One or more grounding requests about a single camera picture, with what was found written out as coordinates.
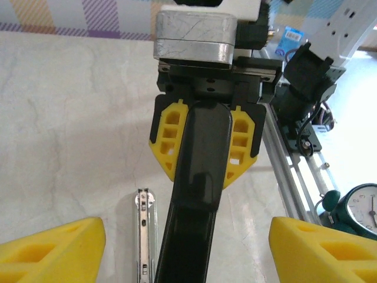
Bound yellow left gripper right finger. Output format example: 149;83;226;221
270;216;377;283

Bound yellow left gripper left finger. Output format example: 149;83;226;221
0;216;107;283

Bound black stapler with blue label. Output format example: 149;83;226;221
153;100;233;283

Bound green alarm clock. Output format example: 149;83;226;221
313;183;377;238

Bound clear water bottle blue label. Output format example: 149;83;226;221
275;25;305;57

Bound aluminium frame rails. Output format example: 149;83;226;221
261;101;344;226

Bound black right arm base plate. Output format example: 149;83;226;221
281;122;323;156

